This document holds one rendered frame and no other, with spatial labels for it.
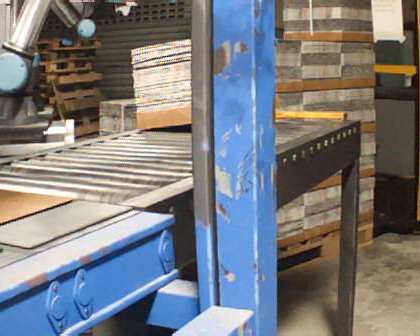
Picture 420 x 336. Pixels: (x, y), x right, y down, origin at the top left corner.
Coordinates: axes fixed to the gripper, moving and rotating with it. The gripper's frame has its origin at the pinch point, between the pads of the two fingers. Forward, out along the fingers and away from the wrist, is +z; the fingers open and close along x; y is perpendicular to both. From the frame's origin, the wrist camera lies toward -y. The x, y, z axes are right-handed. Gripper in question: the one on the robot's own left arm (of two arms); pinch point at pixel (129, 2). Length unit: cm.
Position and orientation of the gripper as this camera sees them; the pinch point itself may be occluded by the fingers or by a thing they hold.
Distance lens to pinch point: 307.6
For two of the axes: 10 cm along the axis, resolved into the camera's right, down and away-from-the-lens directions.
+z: 7.6, -0.8, 6.4
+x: 6.4, 2.0, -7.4
